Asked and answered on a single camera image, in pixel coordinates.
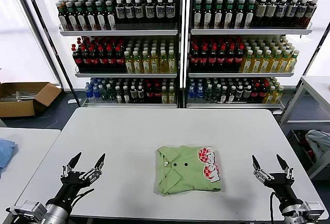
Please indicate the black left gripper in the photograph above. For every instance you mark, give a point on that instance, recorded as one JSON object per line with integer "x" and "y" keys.
{"x": 71, "y": 182}

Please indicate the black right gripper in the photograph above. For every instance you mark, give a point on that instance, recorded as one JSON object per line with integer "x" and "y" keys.
{"x": 282, "y": 185}

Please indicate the green polo shirt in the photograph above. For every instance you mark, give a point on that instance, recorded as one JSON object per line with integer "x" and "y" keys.
{"x": 185, "y": 177}

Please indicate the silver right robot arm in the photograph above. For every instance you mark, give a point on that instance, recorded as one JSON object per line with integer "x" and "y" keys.
{"x": 291, "y": 212}

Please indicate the black storage crate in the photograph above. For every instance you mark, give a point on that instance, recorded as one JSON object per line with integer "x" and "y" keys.
{"x": 299, "y": 144}

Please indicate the red cloth piece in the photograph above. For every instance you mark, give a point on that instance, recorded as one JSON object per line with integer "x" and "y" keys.
{"x": 310, "y": 153}

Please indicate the grey crumpled cloth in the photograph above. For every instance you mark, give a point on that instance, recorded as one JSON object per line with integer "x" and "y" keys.
{"x": 318, "y": 141}

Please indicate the white paper scrap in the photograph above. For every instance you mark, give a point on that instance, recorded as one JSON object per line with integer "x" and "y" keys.
{"x": 72, "y": 101}

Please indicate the small blue drink bottle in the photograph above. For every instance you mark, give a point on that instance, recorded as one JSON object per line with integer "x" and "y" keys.
{"x": 97, "y": 93}
{"x": 89, "y": 92}
{"x": 192, "y": 93}
{"x": 200, "y": 93}

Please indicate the small green-tinted bottle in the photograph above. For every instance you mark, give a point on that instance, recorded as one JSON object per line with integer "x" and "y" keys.
{"x": 105, "y": 94}
{"x": 217, "y": 94}
{"x": 209, "y": 93}
{"x": 111, "y": 94}

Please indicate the small yellow drink bottle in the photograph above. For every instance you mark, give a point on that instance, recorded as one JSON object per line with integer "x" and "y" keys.
{"x": 278, "y": 96}
{"x": 270, "y": 96}
{"x": 172, "y": 96}
{"x": 165, "y": 96}

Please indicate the small dark drink bottle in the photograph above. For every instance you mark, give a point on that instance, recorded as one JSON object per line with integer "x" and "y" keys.
{"x": 247, "y": 93}
{"x": 133, "y": 95}
{"x": 232, "y": 95}
{"x": 239, "y": 94}
{"x": 118, "y": 96}
{"x": 126, "y": 96}
{"x": 224, "y": 95}
{"x": 140, "y": 95}

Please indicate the blue folded cloth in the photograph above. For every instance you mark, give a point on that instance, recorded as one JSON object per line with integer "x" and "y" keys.
{"x": 6, "y": 151}

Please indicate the small red-label cola bottle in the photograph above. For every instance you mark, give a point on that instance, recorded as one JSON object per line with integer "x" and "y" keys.
{"x": 263, "y": 93}
{"x": 150, "y": 95}
{"x": 255, "y": 93}
{"x": 158, "y": 95}

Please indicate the brown cardboard box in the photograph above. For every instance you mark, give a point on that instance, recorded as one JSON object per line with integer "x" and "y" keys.
{"x": 15, "y": 108}

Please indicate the clear packets in box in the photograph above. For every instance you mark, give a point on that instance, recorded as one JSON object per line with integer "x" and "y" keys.
{"x": 23, "y": 95}

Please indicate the white metal side table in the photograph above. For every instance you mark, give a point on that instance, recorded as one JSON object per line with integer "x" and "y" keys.
{"x": 317, "y": 86}

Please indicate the yellow tea bottle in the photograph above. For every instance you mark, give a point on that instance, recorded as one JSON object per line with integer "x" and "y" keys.
{"x": 146, "y": 65}
{"x": 164, "y": 65}
{"x": 247, "y": 65}
{"x": 283, "y": 65}
{"x": 172, "y": 65}
{"x": 155, "y": 65}
{"x": 265, "y": 65}
{"x": 256, "y": 65}
{"x": 129, "y": 65}
{"x": 292, "y": 64}
{"x": 138, "y": 65}
{"x": 274, "y": 65}

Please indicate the white bottle shelf rack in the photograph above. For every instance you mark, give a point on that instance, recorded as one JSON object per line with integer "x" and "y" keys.
{"x": 118, "y": 32}
{"x": 250, "y": 31}

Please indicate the green-cap dark tea bottle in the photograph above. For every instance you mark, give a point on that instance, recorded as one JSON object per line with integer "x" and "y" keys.
{"x": 249, "y": 17}
{"x": 73, "y": 20}
{"x": 229, "y": 17}
{"x": 111, "y": 18}
{"x": 91, "y": 20}
{"x": 82, "y": 20}
{"x": 101, "y": 20}
{"x": 239, "y": 17}
{"x": 218, "y": 17}
{"x": 198, "y": 17}
{"x": 64, "y": 18}
{"x": 208, "y": 17}

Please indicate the white-cap blue-label drink bottle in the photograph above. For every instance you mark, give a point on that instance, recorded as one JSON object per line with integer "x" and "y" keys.
{"x": 120, "y": 11}
{"x": 150, "y": 11}
{"x": 129, "y": 11}
{"x": 139, "y": 11}
{"x": 290, "y": 11}
{"x": 300, "y": 11}
{"x": 171, "y": 10}
{"x": 160, "y": 11}
{"x": 281, "y": 11}

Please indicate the white-cap beige-label drink bottle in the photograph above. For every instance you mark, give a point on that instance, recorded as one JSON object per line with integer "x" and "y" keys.
{"x": 261, "y": 11}
{"x": 270, "y": 11}

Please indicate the white-cap dark red bottle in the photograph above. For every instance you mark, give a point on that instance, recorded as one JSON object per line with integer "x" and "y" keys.
{"x": 310, "y": 11}

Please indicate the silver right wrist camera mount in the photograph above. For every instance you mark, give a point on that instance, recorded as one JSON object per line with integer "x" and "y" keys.
{"x": 313, "y": 208}

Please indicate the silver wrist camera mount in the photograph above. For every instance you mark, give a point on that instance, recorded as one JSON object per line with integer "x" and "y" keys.
{"x": 313, "y": 208}
{"x": 31, "y": 207}

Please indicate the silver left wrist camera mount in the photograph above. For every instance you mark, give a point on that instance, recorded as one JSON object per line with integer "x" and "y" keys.
{"x": 31, "y": 207}

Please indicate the black slanted frame pole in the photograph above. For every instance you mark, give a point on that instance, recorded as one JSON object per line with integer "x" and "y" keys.
{"x": 315, "y": 53}
{"x": 51, "y": 40}

